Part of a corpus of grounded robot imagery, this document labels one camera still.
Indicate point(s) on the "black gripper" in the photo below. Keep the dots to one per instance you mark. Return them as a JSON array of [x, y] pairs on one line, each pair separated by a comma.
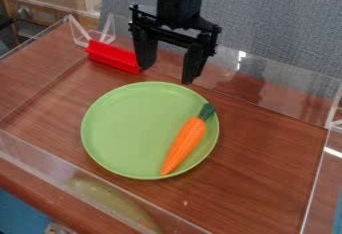
[[148, 29]]

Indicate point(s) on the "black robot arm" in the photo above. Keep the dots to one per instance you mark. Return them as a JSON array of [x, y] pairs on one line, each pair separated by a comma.
[[179, 10]]

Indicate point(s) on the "green round plate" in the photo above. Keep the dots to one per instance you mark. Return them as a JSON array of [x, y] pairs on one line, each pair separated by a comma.
[[131, 124]]

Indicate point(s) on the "orange toy carrot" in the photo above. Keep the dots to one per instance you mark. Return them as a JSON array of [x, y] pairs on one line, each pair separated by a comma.
[[188, 137]]

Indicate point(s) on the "red plastic block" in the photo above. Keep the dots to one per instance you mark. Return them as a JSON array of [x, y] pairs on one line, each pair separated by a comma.
[[112, 56]]

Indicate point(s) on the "clear acrylic triangular bracket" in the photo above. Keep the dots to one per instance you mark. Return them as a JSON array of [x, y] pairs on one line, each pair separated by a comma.
[[81, 35]]

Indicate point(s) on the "clear acrylic enclosure wall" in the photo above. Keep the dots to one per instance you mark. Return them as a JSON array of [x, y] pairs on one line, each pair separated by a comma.
[[248, 189]]

